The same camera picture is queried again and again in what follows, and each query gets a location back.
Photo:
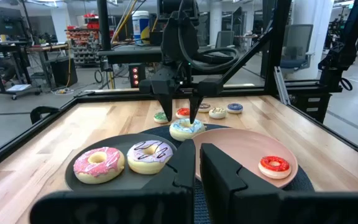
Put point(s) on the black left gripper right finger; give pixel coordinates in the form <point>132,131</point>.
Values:
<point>228,199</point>

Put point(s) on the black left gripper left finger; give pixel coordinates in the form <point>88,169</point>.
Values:
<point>172,202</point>

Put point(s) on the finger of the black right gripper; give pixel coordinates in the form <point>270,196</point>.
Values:
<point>163,88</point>
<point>210,87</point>

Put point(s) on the small brown donut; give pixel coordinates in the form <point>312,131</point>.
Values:
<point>204,109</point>

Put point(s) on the small red sprinkled donut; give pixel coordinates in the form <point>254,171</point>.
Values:
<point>264,164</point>
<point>180,111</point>

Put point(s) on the small white donut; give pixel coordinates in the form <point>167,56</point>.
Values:
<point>217,115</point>

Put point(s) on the small green donut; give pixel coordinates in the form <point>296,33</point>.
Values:
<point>159,117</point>

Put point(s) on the small blue donut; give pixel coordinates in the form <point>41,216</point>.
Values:
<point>234,109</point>

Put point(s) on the large blue drizzled donut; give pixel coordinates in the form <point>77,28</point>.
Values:
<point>179,132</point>

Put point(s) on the large purple chocolate-drizzled donut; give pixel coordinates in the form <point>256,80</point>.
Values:
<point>138,161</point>

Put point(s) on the large pink iced donut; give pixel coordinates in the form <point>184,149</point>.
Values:
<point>85,169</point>

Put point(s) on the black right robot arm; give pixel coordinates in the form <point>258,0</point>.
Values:
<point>179,4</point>

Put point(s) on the black box with indicator lights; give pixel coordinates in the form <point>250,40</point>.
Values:
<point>140,77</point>

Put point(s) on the dark blue woven round placemat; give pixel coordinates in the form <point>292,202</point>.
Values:
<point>157,130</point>

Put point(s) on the grey office chair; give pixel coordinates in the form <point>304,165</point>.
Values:
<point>297,40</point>
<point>224,39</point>

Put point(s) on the pink plate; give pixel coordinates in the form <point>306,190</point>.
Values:
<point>244,146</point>

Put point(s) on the white wipes canister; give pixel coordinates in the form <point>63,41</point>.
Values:
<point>140,21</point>

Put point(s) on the dark grey plate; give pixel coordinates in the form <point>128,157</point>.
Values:
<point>110,140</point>

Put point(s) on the red parts bin shelf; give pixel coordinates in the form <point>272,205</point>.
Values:
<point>82,37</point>

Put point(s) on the black floor box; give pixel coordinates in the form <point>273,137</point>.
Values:
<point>62,71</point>

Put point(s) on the black drawer unit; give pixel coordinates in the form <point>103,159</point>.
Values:
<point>312,109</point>

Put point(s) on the white room pillar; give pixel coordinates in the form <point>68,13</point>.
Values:
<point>320,31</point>

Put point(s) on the black curved clamp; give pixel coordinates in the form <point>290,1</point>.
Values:
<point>36,113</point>

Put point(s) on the black angled rig strut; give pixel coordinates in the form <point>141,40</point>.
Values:
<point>346,46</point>

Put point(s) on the white paper sheet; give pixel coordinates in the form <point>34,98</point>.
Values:
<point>19,87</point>

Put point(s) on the person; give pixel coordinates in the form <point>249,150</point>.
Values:
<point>8,71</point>

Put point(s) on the black rolling desk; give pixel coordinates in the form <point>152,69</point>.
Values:
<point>8,46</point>

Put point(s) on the black computer monitor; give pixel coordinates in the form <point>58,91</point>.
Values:
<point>2,20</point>

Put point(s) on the black diagonal frame brace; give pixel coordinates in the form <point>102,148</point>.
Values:
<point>250,53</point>

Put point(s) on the silver metal bracket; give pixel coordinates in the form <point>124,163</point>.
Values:
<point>281,87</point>

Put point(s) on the black frame post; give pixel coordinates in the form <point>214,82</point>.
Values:
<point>103,25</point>
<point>275,46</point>

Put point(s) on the black table border frame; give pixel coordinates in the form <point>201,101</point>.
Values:
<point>26,137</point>

